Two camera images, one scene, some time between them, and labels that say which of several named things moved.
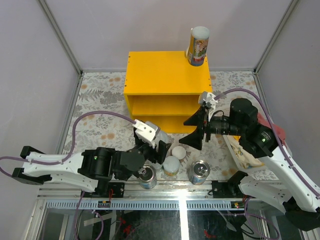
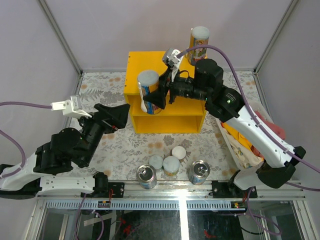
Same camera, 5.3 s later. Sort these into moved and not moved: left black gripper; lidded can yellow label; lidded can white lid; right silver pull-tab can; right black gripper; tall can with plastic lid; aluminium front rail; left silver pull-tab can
Moved: left black gripper; right black gripper
Not moved: lidded can white lid; aluminium front rail; tall can with plastic lid; right silver pull-tab can; left silver pull-tab can; lidded can yellow label
